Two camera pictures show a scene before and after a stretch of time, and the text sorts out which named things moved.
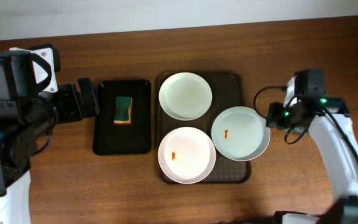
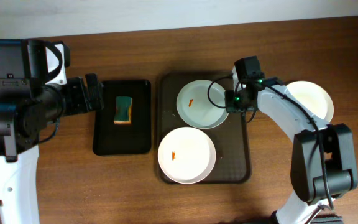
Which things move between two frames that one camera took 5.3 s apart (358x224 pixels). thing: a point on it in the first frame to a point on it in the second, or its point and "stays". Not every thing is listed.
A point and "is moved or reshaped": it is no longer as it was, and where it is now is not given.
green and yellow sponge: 123,114 stays
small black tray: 111,139 stays
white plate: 186,155 stays
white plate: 185,96 is moved or reshaped
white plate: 240,134 to 194,106
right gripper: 274,116 to 237,104
